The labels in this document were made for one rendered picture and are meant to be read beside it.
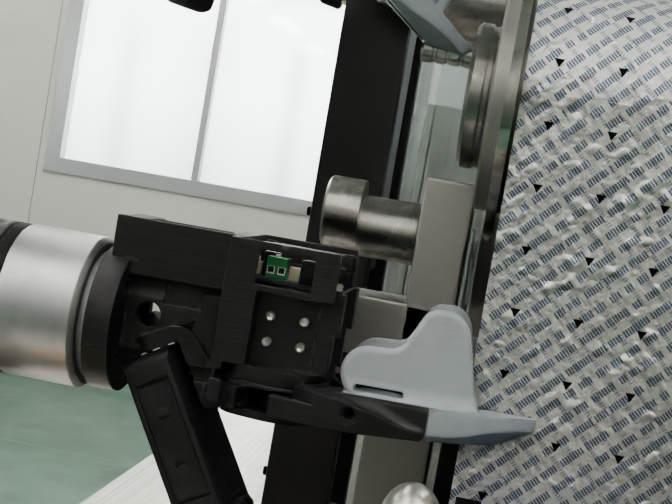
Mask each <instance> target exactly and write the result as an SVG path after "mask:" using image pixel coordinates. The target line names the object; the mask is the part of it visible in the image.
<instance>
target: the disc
mask: <svg viewBox="0 0 672 504"><path fill-rule="evenodd" d="M533 3H534V0H523V2H522V7H521V12H520V18H519V23H518V29H517V34H516V39H515V45H514V50H513V56H512V62H511V67H510V73H509V78H508V84H507V90H506V95H505V101H504V107H503V112H502V118H501V124H500V130H499V135H498V141H497V147H496V153H495V159H494V165H493V171H492V177H491V183H490V189H489V195H488V201H487V207H486V213H485V220H484V226H483V234H482V240H484V243H488V244H489V241H490V242H492V237H493V232H494V227H495V222H496V216H497V207H498V201H499V195H500V189H501V183H502V177H503V172H504V166H505V160H506V154H507V149H508V143H509V137H510V131H511V126H512V120H513V114H514V109H515V103H516V97H517V92H518V86H519V81H520V75H521V69H522V64H523V58H524V53H525V47H526V42H527V36H528V31H529V25H530V20H531V14H532V9H533Z"/></svg>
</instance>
